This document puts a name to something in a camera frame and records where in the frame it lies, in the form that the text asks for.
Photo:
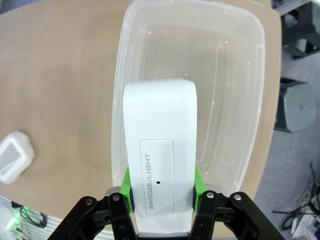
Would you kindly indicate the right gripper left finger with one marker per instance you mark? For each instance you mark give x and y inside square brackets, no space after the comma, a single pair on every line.
[117,212]

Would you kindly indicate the white electronics box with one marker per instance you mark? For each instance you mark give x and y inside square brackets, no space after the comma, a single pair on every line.
[15,222]

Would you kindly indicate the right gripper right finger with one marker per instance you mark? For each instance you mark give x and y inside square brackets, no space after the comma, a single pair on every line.
[212,215]

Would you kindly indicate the black plastic stool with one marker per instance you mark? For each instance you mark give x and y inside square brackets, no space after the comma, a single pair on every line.
[297,107]

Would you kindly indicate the bubble-wrapped clock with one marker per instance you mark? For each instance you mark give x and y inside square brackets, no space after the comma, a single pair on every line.
[15,157]

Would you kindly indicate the white unwrapped alarm clock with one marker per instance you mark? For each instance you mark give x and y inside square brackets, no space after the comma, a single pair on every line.
[160,120]

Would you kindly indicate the black equipment base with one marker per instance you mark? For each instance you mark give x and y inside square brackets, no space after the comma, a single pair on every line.
[302,30]

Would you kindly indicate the clear plastic container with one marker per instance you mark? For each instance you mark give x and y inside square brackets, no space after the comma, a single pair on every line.
[225,75]

